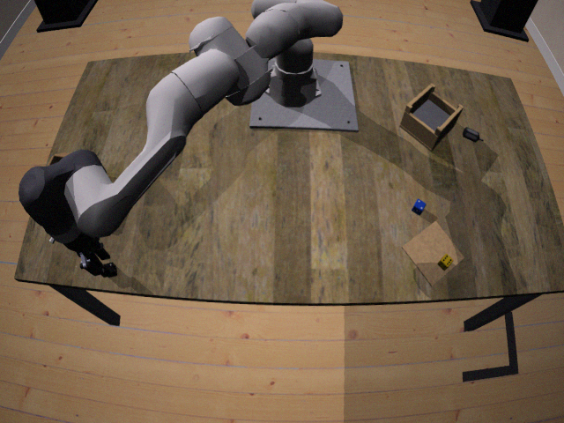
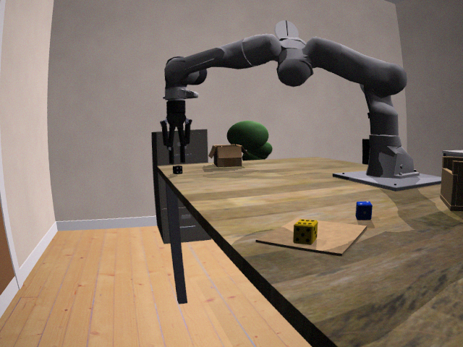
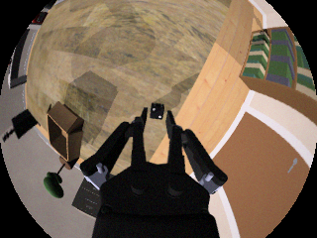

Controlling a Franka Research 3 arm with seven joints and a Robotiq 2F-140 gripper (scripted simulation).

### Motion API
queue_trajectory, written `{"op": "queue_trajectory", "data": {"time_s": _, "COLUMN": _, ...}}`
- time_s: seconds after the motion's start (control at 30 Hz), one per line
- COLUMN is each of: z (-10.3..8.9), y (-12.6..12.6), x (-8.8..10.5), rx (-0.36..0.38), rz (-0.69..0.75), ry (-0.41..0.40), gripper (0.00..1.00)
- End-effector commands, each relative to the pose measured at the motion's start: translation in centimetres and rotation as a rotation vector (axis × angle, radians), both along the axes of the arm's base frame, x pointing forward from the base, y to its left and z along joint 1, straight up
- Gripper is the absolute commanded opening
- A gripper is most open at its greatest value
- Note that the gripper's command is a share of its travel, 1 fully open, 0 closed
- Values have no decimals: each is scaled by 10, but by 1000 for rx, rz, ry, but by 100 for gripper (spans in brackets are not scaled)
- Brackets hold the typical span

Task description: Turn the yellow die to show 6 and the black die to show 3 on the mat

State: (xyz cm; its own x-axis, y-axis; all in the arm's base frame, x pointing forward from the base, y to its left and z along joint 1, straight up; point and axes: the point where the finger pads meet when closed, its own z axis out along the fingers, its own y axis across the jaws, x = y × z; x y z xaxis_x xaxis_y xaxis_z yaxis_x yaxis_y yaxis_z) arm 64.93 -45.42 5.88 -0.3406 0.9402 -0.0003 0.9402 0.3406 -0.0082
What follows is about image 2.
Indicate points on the tan flat mat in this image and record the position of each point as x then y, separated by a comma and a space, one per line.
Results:
333, 238

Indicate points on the yellow die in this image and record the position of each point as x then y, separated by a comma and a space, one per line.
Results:
305, 231

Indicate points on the open brown cardboard box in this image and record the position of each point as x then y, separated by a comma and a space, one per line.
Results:
226, 156

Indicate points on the brown wooden open-top crate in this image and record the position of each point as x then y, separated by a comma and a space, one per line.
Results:
452, 183

